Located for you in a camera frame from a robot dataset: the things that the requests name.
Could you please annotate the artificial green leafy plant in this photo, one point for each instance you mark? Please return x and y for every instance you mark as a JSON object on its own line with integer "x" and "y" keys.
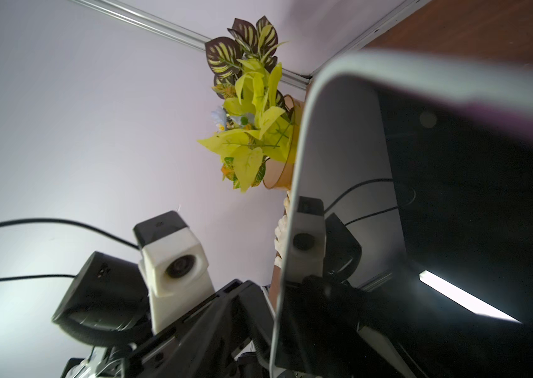
{"x": 256, "y": 123}

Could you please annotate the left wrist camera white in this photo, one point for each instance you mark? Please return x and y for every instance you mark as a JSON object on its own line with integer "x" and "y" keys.
{"x": 174, "y": 268}

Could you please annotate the amber transparent plastic vase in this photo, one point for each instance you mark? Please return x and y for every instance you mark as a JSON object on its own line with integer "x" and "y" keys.
{"x": 279, "y": 175}

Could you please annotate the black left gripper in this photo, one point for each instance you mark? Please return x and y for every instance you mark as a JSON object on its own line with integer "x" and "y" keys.
{"x": 227, "y": 335}

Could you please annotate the black phone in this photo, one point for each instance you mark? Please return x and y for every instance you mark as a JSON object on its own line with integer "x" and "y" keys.
{"x": 410, "y": 233}

